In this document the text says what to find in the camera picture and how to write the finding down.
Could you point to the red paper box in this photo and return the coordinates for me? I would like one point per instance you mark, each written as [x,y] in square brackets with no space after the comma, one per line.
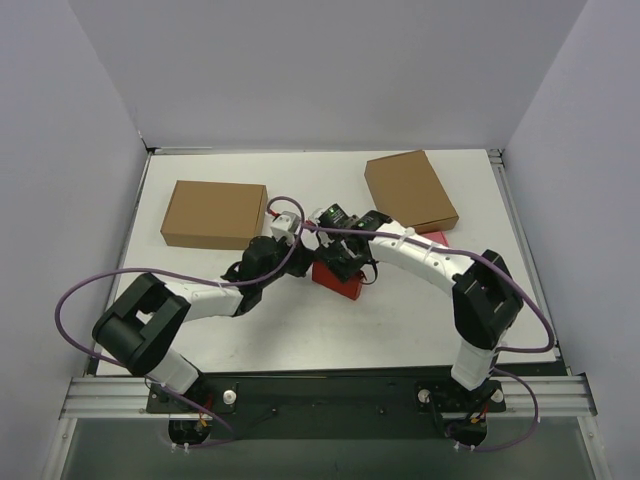
[350,289]

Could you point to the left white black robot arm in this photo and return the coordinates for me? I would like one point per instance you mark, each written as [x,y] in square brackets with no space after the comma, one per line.
[141,325]

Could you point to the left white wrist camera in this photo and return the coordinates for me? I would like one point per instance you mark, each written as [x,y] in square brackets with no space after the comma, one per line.
[285,226]

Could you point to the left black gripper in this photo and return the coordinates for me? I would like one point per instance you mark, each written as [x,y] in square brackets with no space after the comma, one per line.
[304,255]

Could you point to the brown cardboard box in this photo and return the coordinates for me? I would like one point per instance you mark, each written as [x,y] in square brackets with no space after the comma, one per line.
[214,215]
[406,188]

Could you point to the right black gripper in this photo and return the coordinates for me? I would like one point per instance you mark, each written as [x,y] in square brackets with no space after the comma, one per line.
[340,257]

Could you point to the aluminium frame rail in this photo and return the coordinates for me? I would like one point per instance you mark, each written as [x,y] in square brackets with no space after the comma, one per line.
[126,397]

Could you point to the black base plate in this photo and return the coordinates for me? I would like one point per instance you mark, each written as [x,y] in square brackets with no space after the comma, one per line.
[352,404]

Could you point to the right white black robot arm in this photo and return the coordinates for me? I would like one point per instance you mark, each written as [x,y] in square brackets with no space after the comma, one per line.
[484,304]

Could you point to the pink paper box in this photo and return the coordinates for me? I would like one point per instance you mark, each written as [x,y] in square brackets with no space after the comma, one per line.
[437,237]

